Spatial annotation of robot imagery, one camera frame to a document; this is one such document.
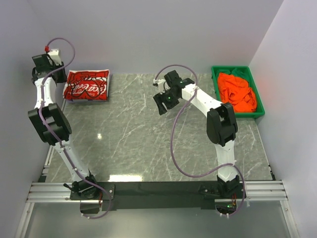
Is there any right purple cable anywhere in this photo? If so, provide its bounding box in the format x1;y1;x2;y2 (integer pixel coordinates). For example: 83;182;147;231
155;64;247;219

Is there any white t-shirt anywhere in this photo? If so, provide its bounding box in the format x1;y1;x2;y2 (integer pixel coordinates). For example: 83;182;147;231
63;69;111;103

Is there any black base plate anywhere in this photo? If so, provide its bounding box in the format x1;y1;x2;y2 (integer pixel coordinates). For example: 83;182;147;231
69;181;248;214

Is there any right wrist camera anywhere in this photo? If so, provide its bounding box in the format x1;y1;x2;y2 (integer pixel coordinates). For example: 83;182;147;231
153;79;170;94

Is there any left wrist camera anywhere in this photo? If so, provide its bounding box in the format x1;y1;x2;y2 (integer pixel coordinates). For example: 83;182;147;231
45;46;62;65

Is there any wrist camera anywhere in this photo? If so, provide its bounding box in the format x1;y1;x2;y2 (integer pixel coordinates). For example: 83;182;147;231
45;46;62;65
153;79;170;94

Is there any aluminium rail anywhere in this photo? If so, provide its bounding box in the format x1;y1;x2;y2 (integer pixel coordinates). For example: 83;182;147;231
26;180;288;203

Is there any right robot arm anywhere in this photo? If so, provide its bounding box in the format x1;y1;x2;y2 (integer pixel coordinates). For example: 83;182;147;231
153;70;240;197

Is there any orange t-shirt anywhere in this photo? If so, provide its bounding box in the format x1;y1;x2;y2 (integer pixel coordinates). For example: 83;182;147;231
217;72;257;113

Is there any green plastic bin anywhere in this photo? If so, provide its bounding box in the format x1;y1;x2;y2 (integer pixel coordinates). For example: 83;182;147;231
211;65;265;119

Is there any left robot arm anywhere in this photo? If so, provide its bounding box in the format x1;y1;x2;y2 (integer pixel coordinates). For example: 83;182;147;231
28;53;101;200

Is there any dark green t-shirt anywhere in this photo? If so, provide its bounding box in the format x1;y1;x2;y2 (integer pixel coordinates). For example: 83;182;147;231
231;67;248;79

